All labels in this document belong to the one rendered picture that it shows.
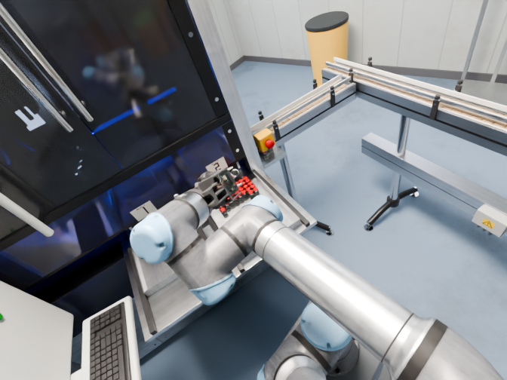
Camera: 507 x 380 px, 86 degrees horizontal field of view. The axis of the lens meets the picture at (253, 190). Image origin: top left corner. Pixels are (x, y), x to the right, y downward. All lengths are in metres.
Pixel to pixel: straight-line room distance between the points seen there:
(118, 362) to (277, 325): 0.97
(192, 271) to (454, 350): 0.36
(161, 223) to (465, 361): 0.42
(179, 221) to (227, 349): 1.45
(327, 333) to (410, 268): 1.29
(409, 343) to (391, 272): 1.54
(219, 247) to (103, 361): 0.78
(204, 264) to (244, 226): 0.10
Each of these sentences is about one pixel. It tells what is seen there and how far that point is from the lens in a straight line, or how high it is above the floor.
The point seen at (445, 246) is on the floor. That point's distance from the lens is 2.08.
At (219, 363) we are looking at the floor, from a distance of 1.88.
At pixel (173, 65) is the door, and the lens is 0.98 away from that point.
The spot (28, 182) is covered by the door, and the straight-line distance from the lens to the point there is 1.08.
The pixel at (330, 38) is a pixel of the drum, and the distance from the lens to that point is 3.18.
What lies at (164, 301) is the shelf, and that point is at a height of 0.88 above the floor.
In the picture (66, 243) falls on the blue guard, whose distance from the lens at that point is 1.22.
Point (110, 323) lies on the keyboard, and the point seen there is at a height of 0.82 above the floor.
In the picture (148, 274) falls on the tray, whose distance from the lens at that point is 1.16.
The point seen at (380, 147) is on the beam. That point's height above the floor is 0.55.
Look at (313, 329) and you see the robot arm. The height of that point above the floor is 1.02.
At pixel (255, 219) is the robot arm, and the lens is 0.50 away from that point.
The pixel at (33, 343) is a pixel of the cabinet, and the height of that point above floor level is 0.98.
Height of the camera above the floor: 1.72
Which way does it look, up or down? 45 degrees down
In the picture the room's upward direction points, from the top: 22 degrees counter-clockwise
